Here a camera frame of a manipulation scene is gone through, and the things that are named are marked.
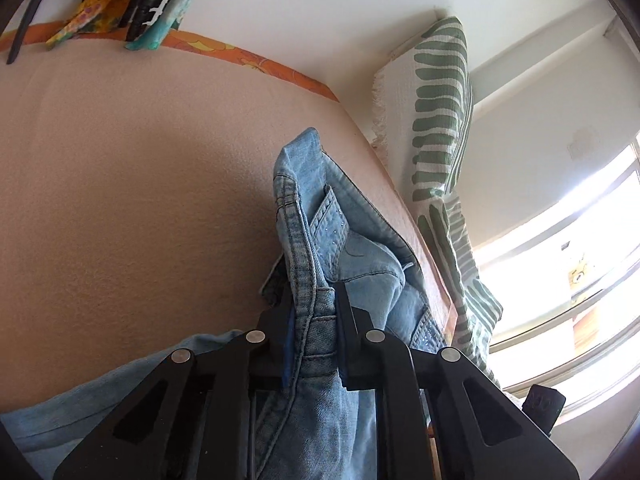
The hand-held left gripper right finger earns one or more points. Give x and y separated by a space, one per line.
342 340

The white green striped pillow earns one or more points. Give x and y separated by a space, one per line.
440 110

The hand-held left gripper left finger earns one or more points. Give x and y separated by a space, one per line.
286 345

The silver folded tripod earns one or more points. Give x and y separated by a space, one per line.
150 5

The orange floral scarf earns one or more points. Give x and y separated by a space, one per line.
95 10

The black mini tripod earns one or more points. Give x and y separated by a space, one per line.
27 15

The pink bed with orange trim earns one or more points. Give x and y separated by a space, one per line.
125 185

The window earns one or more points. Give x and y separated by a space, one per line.
575 240

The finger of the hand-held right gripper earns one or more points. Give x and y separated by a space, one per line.
545 405

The light blue denim pants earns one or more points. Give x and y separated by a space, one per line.
320 240

